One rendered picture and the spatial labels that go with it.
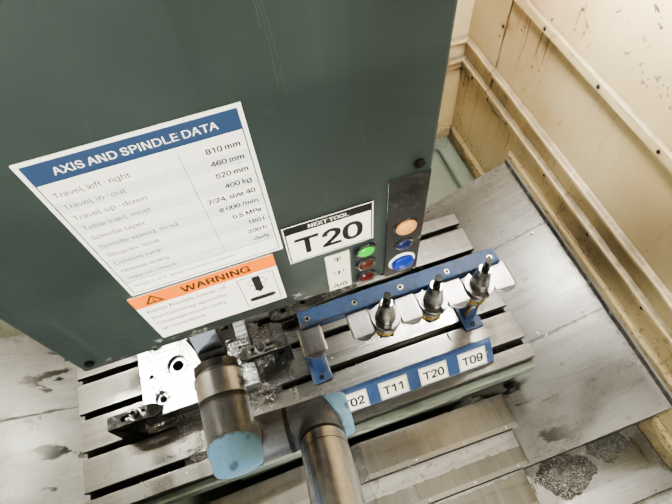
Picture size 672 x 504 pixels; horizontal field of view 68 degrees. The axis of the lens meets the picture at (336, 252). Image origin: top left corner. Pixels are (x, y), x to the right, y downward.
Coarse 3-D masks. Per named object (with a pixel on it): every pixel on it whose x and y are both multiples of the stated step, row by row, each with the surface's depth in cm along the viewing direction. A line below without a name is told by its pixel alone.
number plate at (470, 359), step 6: (480, 348) 129; (462, 354) 128; (468, 354) 129; (474, 354) 129; (480, 354) 129; (462, 360) 129; (468, 360) 129; (474, 360) 129; (480, 360) 130; (486, 360) 130; (462, 366) 129; (468, 366) 130; (474, 366) 130
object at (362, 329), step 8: (352, 312) 108; (360, 312) 108; (368, 312) 108; (352, 320) 107; (360, 320) 107; (368, 320) 107; (352, 328) 106; (360, 328) 106; (368, 328) 106; (352, 336) 105; (360, 336) 105; (368, 336) 105
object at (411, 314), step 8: (400, 296) 109; (408, 296) 109; (400, 304) 108; (408, 304) 108; (416, 304) 108; (400, 312) 107; (408, 312) 107; (416, 312) 107; (408, 320) 106; (416, 320) 106
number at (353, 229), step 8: (360, 216) 52; (336, 224) 52; (344, 224) 52; (352, 224) 53; (360, 224) 53; (320, 232) 52; (328, 232) 52; (336, 232) 53; (344, 232) 53; (352, 232) 54; (360, 232) 54; (320, 240) 53; (328, 240) 54; (336, 240) 54; (344, 240) 55; (352, 240) 55; (328, 248) 55
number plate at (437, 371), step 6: (444, 360) 128; (426, 366) 127; (432, 366) 127; (438, 366) 128; (444, 366) 128; (420, 372) 127; (426, 372) 127; (432, 372) 128; (438, 372) 128; (444, 372) 129; (420, 378) 128; (426, 378) 128; (432, 378) 128; (438, 378) 129; (426, 384) 129
